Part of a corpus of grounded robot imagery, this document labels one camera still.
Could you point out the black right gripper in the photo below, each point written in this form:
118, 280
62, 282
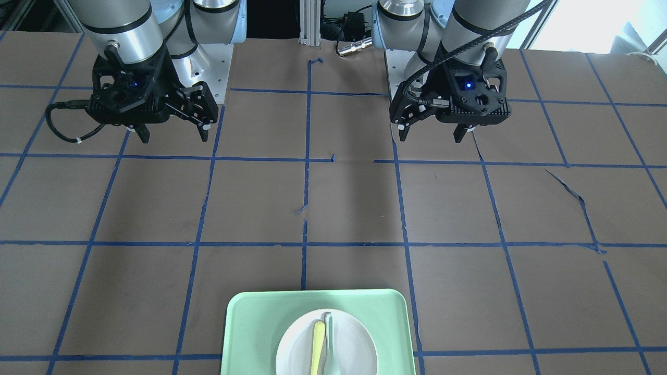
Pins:
174, 85

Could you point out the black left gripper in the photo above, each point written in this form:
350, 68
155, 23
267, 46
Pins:
436, 83

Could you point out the yellow plastic fork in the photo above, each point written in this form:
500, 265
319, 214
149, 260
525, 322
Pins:
317, 347

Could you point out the white round plate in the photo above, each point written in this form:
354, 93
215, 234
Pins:
355, 350

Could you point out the sage green plastic spoon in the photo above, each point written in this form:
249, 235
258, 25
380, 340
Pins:
329, 365

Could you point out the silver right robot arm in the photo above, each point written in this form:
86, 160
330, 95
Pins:
139, 28

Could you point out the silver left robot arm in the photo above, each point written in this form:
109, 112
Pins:
439, 31

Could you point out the light green tray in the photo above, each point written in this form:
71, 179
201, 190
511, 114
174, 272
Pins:
256, 322

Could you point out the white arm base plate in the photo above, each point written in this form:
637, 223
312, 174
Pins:
400, 66

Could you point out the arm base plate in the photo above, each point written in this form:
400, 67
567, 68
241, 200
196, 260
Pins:
210, 63

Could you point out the aluminium frame post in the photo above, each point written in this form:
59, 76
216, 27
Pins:
310, 12

